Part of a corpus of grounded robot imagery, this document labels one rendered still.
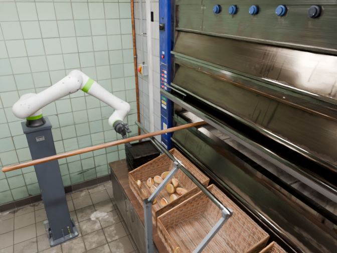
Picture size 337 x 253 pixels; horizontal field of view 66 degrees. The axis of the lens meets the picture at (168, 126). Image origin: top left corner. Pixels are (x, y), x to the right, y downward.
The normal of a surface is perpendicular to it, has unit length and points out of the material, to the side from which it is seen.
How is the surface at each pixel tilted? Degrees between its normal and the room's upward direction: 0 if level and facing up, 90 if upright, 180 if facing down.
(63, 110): 90
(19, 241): 0
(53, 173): 90
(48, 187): 90
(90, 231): 0
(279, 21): 90
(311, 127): 70
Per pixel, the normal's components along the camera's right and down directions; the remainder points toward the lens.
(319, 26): -0.88, 0.20
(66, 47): 0.47, 0.37
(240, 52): -0.83, -0.12
